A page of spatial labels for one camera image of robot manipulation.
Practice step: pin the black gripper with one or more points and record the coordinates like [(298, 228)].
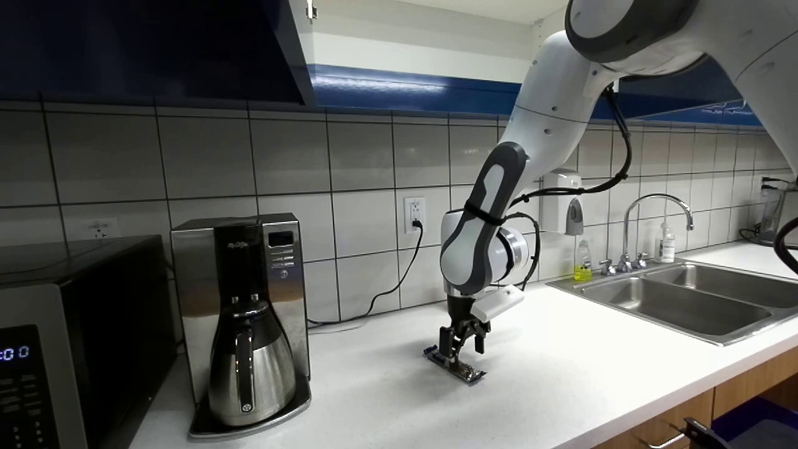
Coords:
[(465, 328)]

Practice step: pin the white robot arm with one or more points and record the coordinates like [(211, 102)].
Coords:
[(604, 40)]

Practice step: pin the blue upper cabinet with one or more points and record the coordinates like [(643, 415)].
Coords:
[(423, 55)]

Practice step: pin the open blue cabinet door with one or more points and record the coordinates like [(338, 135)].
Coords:
[(152, 50)]

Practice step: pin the yellow dish soap bottle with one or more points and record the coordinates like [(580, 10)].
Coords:
[(581, 265)]

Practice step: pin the white soap dispenser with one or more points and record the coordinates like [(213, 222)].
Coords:
[(562, 212)]

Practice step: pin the steel coffee carafe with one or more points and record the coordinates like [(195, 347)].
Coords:
[(252, 373)]

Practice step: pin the stainless steel sink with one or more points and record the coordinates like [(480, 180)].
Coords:
[(708, 303)]

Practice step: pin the black microwave oven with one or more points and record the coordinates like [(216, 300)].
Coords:
[(85, 339)]

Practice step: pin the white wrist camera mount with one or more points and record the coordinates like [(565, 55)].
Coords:
[(494, 303)]

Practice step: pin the white wall outlet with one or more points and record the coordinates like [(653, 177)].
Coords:
[(415, 212)]

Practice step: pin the wooden drawer with handle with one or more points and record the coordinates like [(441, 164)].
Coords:
[(663, 429)]

